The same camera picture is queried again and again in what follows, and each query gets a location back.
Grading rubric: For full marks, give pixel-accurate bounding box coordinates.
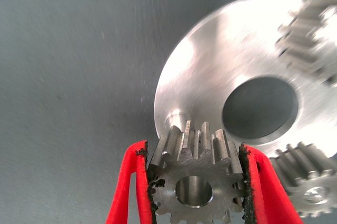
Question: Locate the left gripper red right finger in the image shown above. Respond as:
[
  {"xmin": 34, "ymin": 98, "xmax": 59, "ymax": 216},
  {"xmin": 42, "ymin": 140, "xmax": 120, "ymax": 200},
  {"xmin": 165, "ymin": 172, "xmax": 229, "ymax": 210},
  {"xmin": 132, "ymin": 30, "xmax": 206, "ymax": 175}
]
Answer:
[{"xmin": 238, "ymin": 142, "xmax": 303, "ymax": 224}]

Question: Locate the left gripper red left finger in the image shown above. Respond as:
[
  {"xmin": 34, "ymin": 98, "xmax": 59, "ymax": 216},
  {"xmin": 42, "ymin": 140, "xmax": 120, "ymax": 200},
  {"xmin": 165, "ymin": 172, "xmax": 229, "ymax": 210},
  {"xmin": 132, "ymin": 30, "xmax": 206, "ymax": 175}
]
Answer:
[{"xmin": 105, "ymin": 139, "xmax": 158, "ymax": 224}]

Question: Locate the small steel gear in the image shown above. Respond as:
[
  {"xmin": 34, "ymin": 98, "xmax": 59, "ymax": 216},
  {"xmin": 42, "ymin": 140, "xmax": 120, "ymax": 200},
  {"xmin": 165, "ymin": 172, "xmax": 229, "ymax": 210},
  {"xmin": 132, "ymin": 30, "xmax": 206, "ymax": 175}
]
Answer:
[
  {"xmin": 275, "ymin": 0, "xmax": 337, "ymax": 87},
  {"xmin": 146, "ymin": 120, "xmax": 245, "ymax": 224},
  {"xmin": 270, "ymin": 142, "xmax": 337, "ymax": 218}
]

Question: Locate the round metal plate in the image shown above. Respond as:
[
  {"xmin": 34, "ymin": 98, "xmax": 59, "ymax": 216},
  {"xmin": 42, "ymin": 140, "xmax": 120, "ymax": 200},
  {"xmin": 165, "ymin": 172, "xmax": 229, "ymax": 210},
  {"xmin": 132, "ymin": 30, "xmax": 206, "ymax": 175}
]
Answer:
[{"xmin": 153, "ymin": 0, "xmax": 337, "ymax": 160}]

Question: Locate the dark grey table cloth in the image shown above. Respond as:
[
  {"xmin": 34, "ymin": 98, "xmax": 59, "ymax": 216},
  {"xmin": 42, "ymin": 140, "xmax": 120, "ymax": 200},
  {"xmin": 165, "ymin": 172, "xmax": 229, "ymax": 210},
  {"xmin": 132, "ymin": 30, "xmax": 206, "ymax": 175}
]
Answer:
[{"xmin": 0, "ymin": 0, "xmax": 337, "ymax": 224}]

